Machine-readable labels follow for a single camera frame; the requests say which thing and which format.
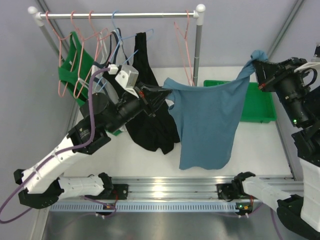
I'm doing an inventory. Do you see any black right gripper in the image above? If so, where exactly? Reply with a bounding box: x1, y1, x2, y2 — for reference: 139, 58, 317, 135
251, 55, 310, 126

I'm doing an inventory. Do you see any blue tank top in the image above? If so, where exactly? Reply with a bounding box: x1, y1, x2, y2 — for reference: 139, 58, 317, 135
163, 50, 268, 170

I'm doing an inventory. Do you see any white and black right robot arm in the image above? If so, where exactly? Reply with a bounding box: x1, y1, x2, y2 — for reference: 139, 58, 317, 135
217, 57, 320, 240

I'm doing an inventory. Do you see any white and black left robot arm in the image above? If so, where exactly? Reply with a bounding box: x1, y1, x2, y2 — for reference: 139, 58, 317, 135
14, 85, 172, 209

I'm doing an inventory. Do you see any black tank top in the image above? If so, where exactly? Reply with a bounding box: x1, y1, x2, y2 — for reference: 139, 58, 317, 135
125, 32, 180, 155

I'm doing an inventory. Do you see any white navy-trimmed tank top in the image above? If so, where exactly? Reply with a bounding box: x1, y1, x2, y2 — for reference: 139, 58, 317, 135
91, 28, 126, 103

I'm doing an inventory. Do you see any empty pink hanger right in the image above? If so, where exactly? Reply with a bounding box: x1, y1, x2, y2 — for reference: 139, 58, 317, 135
173, 10, 195, 87

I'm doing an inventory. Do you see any blue hanger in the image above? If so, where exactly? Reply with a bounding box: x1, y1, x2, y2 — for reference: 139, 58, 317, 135
103, 10, 138, 91

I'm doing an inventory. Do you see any green tank top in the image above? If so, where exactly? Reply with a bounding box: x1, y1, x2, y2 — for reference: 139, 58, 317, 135
69, 31, 94, 96

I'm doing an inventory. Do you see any pink hanger far left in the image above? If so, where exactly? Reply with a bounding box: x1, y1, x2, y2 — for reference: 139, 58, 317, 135
45, 10, 77, 98

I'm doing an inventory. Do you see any green plastic tray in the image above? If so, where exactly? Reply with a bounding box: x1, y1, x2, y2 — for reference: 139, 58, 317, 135
203, 78, 277, 129

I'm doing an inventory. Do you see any metal clothes rack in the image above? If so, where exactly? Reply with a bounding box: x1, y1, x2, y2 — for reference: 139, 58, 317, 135
27, 4, 206, 86

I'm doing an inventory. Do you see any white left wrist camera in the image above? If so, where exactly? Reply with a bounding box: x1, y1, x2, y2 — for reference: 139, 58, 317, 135
107, 64, 139, 98

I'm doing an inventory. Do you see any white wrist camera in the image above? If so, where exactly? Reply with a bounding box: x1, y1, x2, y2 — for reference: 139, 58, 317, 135
293, 42, 320, 87
107, 64, 139, 98

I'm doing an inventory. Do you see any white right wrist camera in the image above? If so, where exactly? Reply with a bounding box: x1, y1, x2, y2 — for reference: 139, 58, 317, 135
293, 42, 320, 87

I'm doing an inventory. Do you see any aluminium mounting rail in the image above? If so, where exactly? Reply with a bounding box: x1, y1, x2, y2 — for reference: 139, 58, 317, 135
58, 176, 305, 201

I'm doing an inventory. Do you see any grey slotted cable duct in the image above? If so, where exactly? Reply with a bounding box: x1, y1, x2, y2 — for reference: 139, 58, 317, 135
50, 202, 253, 213

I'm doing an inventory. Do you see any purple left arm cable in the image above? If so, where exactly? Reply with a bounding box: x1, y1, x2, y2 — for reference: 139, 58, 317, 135
0, 68, 118, 224

